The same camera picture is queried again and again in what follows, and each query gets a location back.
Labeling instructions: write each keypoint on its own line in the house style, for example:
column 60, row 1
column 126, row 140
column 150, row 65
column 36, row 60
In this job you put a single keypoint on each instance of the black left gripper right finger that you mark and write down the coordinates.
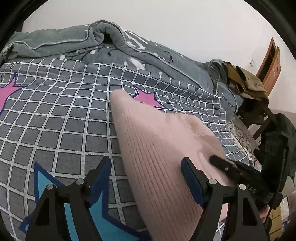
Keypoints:
column 243, row 221

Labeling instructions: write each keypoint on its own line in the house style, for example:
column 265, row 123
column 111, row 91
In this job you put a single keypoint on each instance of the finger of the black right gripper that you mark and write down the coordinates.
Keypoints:
column 222, row 164

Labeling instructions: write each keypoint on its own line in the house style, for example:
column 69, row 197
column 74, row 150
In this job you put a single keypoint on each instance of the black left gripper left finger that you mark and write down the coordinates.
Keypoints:
column 63, row 212

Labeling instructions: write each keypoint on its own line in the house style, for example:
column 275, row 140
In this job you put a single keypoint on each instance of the pink knit sweater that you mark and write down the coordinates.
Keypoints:
column 152, row 145

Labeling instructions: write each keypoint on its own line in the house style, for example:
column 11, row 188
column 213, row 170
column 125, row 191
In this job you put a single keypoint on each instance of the brown clothes pile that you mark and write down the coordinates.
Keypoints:
column 244, row 83

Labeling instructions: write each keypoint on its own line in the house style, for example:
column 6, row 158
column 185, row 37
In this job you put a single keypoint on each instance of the floral bed sheet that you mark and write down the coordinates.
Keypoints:
column 243, row 138

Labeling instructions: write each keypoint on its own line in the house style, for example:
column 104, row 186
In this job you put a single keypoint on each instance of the dark wooden chair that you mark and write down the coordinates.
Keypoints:
column 257, row 112

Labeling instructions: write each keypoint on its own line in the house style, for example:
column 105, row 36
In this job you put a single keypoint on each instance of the grey checked star blanket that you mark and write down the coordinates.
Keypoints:
column 56, row 125

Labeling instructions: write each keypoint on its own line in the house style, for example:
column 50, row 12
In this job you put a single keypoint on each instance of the brown wooden door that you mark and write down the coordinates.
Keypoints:
column 270, row 68

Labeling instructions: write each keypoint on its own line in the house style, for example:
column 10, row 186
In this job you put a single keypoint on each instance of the grey-green fleece blanket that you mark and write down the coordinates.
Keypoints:
column 108, row 43

